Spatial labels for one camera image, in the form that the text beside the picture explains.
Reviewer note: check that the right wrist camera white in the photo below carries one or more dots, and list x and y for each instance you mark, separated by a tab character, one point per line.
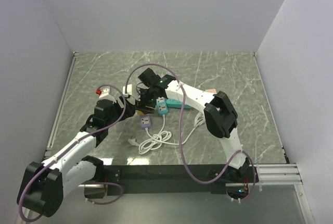
127	90

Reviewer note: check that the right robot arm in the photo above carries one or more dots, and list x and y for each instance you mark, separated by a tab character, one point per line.
219	113

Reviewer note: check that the purple power strip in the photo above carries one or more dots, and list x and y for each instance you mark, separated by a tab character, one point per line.
145	121

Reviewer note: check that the teal triangular power strip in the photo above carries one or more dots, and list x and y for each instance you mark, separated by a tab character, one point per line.
172	103

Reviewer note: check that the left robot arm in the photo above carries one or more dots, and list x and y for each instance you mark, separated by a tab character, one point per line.
45	184

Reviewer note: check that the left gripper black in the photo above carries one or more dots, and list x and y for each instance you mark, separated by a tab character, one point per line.
129	111

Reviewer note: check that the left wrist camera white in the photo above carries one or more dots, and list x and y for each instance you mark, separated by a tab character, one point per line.
105	93

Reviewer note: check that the pink cube socket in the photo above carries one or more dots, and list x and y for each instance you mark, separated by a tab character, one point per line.
211	91

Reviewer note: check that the black base beam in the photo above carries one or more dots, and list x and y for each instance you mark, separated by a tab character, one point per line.
138	179

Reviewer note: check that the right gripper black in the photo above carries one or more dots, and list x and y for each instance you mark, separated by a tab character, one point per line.
141	106

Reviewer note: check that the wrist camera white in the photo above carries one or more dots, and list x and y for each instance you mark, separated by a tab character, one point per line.
105	93
127	90

